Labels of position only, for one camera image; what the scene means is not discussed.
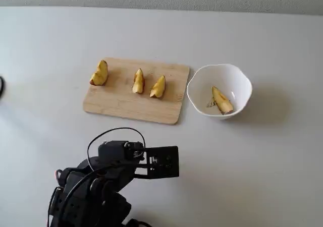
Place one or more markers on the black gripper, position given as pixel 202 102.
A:
pixel 110 150

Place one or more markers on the yellow apple slice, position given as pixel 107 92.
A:
pixel 99 74
pixel 157 87
pixel 138 83
pixel 222 101

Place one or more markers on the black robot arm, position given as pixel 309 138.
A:
pixel 75 199

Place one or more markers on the wooden cutting board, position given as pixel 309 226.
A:
pixel 141 106

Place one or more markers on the white ceramic bowl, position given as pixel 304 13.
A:
pixel 227 75

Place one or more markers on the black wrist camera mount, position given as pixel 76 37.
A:
pixel 164 164

